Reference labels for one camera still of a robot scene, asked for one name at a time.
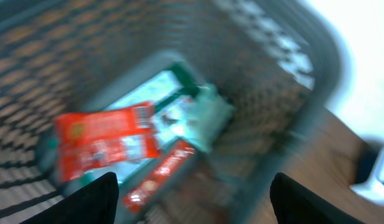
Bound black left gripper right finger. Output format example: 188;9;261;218
269;172;362;224

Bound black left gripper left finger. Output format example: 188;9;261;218
22;172;119;224

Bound red snack bag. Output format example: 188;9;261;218
54;101;161;182

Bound white barcode scanner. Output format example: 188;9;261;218
350;146;384;207

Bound red tube snack pack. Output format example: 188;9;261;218
122;140;196;213

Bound green white flat package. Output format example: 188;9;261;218
82;62;235;184

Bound grey plastic shopping basket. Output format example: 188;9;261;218
0;1;340;223

